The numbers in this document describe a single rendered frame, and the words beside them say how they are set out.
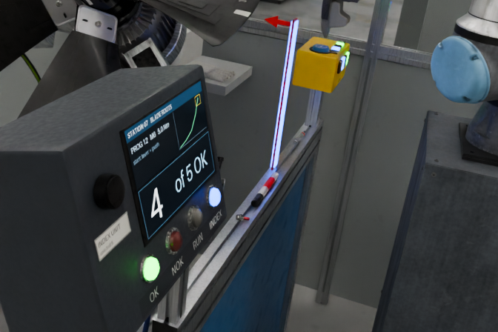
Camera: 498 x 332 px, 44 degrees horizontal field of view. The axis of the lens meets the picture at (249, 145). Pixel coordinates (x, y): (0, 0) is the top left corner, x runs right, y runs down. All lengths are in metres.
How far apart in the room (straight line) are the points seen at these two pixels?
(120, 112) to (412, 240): 0.82
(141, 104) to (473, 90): 0.67
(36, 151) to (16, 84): 2.10
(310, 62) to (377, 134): 0.61
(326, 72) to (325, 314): 1.12
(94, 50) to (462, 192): 0.78
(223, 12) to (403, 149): 0.97
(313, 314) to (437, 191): 1.22
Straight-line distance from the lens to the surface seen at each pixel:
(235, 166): 2.20
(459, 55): 1.10
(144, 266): 0.56
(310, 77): 1.48
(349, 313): 2.37
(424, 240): 1.24
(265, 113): 2.09
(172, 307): 0.89
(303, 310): 2.33
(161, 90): 0.59
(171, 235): 0.60
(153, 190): 0.57
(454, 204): 1.20
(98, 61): 1.32
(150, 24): 1.44
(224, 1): 1.29
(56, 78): 1.29
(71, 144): 0.48
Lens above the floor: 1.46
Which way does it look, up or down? 25 degrees down
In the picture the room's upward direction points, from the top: 7 degrees clockwise
